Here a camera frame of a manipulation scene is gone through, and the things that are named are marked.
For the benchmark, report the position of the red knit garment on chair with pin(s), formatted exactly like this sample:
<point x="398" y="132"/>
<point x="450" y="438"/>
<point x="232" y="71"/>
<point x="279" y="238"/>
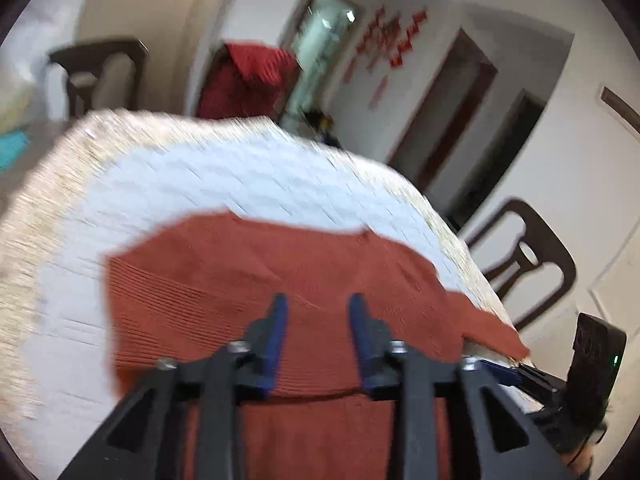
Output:
<point x="247" y="79"/>

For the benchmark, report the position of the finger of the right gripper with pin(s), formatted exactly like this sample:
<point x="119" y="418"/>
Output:
<point x="505" y="375"/>

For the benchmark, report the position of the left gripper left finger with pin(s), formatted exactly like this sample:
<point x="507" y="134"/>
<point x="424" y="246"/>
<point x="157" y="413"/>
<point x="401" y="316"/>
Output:
<point x="145" y="435"/>

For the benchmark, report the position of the blue quilted lace tablecloth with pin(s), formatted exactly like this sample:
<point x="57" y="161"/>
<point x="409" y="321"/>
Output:
<point x="115" y="177"/>

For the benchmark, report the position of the dark wooden chair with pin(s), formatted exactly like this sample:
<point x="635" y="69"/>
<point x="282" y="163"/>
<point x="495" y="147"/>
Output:
<point x="85" y="63"/>
<point x="537" y="246"/>

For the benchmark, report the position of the red Chinese knot decorations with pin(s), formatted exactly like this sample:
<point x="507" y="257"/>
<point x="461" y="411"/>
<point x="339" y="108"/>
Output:
<point x="385" y="42"/>

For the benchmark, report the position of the teal item on table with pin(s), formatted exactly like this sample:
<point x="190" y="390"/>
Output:
<point x="12" y="146"/>

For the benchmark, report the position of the dark wooden chair right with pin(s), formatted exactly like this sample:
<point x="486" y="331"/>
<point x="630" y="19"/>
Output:
<point x="537" y="246"/>

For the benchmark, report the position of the dark wooden chair far left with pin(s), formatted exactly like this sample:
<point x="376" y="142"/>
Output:
<point x="85" y="63"/>

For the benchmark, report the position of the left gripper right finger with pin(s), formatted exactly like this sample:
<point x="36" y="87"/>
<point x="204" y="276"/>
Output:
<point x="489" y="436"/>

